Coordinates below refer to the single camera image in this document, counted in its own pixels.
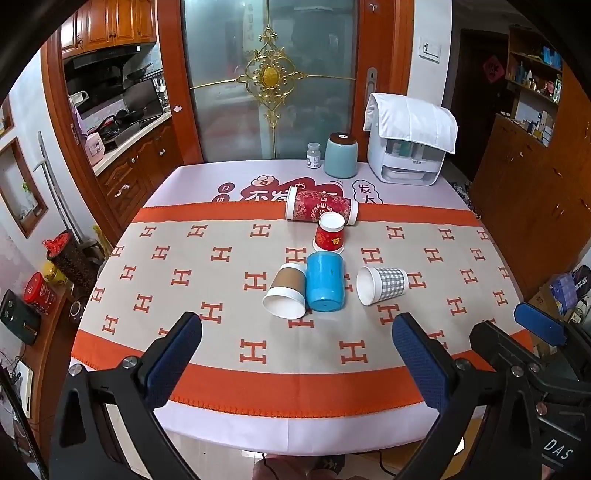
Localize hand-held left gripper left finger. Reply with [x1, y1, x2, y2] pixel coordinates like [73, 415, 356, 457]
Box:
[48, 312, 203, 480]

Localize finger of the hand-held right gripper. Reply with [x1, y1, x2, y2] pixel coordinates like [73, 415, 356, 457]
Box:
[514, 302, 570, 346]
[470, 321, 544, 371]

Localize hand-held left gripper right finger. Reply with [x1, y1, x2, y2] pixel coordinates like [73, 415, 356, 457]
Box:
[392, 312, 542, 480]

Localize grey checked paper cup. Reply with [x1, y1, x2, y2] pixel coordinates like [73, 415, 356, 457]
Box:
[356, 265, 410, 307]

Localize blue plastic cup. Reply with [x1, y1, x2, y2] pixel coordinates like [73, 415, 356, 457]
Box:
[306, 251, 345, 313]

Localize brown paper cup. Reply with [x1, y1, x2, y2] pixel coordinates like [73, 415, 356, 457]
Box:
[262, 263, 308, 319]

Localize small red paper cup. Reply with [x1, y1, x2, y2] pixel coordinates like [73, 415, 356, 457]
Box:
[314, 212, 346, 254]

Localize tall red paper cup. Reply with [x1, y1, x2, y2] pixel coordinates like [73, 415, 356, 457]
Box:
[285, 187, 359, 227]

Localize cardboard box with packets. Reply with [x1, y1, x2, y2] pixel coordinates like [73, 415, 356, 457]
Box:
[526, 265, 591, 356]

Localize orange patterned table runner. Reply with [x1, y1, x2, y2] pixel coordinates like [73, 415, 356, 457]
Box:
[71, 202, 529, 419]

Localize black basket with red ornament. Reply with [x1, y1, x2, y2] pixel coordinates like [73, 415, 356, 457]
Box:
[42, 229, 100, 289]

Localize red round tin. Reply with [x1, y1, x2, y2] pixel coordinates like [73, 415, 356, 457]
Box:
[23, 272, 58, 316]

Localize person's leg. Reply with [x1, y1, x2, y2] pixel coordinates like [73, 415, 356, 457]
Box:
[252, 455, 347, 480]

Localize wooden shelf cabinet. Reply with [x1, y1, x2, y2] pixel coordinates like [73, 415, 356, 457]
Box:
[471, 25, 591, 301]

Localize wooden lower kitchen cabinets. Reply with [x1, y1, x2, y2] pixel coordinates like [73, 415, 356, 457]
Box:
[95, 121, 184, 232]

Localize wooden kitchen cabinets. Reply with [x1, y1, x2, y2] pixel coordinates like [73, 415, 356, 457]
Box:
[95, 121, 184, 232]
[60, 0, 158, 58]

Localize white countertop appliance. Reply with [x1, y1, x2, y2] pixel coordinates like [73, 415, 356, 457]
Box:
[367, 131, 448, 187]

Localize teal canister with brown lid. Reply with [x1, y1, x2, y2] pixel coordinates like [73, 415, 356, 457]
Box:
[324, 132, 360, 179]

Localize pink rice cooker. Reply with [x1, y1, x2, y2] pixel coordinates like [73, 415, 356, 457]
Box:
[83, 134, 106, 168]

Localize dark wooden door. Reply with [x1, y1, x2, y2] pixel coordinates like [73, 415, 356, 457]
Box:
[450, 28, 510, 183]

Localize white quilted cover cloth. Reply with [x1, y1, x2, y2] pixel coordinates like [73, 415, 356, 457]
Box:
[363, 92, 459, 155]

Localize red diamond door decoration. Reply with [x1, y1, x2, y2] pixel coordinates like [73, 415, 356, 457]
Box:
[481, 54, 506, 85]

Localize frosted glass door gold ornament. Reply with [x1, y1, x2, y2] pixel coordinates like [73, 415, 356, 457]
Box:
[180, 0, 362, 165]

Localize black range hood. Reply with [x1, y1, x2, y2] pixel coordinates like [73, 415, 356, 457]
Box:
[64, 42, 157, 70]

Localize wooden upper kitchen cabinets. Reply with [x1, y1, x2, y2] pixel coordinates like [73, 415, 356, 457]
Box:
[60, 0, 158, 58]

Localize wooden framed wall niche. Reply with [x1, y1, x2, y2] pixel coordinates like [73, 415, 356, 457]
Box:
[0, 137, 49, 238]

